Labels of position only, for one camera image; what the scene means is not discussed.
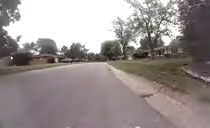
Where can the large leafy tree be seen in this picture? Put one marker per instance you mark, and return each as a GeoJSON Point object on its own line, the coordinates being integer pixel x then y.
{"type": "Point", "coordinates": [3, 20]}

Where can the parked car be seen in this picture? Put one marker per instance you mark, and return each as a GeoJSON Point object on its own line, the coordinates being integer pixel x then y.
{"type": "Point", "coordinates": [66, 60]}

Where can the house behind trees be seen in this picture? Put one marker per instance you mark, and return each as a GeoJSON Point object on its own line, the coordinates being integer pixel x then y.
{"type": "Point", "coordinates": [158, 51]}

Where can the tall thin tree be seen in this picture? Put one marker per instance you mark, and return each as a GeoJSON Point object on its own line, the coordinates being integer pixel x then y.
{"type": "Point", "coordinates": [149, 23]}

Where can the row of trees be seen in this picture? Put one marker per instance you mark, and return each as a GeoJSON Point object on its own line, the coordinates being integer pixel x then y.
{"type": "Point", "coordinates": [73, 50]}

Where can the grass strip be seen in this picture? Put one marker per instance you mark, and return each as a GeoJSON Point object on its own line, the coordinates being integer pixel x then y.
{"type": "Point", "coordinates": [23, 68]}

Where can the grey asphalt road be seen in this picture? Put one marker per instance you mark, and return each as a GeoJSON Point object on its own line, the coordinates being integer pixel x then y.
{"type": "Point", "coordinates": [73, 96]}

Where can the pale concrete kerb strip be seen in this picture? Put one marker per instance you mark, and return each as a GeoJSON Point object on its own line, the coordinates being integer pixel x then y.
{"type": "Point", "coordinates": [166, 103]}

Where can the low brick house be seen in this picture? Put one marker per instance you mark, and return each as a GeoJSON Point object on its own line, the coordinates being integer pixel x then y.
{"type": "Point", "coordinates": [43, 58]}

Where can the grass verge with dirt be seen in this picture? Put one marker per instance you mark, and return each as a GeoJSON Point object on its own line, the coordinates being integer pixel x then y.
{"type": "Point", "coordinates": [159, 71]}

